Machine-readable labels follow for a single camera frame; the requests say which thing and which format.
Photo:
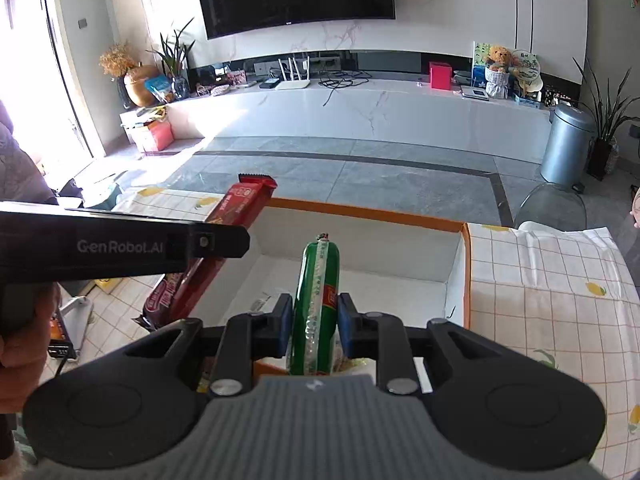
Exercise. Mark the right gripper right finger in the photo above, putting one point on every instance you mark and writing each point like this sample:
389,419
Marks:
379,337

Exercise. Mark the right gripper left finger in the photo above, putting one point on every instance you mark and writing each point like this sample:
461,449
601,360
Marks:
247,338

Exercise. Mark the green sausage snack stick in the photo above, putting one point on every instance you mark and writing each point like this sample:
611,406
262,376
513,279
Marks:
311,349

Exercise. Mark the dark red snack bar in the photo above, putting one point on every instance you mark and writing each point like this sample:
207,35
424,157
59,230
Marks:
176,294

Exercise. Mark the person's left hand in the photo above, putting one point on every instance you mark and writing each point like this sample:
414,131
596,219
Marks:
24,353

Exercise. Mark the orange cardboard box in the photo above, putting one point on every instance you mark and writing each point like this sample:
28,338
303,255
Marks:
415,268

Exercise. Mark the white storage box pink front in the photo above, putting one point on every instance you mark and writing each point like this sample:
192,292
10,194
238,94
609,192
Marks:
148,128

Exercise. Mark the golden round vase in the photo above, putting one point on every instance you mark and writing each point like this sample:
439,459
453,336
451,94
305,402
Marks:
134,81

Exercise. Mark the lemon print checked tablecloth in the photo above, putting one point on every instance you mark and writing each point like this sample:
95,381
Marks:
543,383

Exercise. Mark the dried yellow flower bunch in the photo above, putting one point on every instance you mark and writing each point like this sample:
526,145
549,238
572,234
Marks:
117,60

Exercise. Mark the clear glass chair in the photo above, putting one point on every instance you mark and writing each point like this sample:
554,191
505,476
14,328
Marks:
553,206

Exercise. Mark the green plant in glass vase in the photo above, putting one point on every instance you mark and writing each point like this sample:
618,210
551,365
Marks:
173,54

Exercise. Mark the white marble tv console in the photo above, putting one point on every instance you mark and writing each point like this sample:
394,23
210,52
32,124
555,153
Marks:
379,110

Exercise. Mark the white wifi router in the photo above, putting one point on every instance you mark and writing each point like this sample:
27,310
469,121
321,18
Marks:
295,74

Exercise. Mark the silver pedal trash bin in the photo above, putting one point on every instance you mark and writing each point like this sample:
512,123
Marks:
567,149

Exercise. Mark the red box on console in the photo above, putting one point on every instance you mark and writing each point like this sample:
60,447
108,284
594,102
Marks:
440,76

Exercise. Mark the teddy bear in white wrap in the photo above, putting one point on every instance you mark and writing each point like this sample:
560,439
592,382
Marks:
500,72

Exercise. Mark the tall potted plant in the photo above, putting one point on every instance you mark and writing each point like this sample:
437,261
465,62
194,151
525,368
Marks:
608,108

